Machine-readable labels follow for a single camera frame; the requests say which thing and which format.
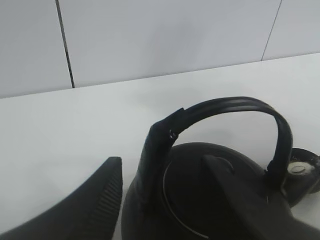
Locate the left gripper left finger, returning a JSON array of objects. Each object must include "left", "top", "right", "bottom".
[{"left": 0, "top": 156, "right": 123, "bottom": 240}]

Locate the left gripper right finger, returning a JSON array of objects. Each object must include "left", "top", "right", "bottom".
[{"left": 201, "top": 155, "right": 320, "bottom": 240}]

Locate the black round teapot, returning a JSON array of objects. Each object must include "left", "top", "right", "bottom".
[{"left": 121, "top": 96, "right": 320, "bottom": 240}]

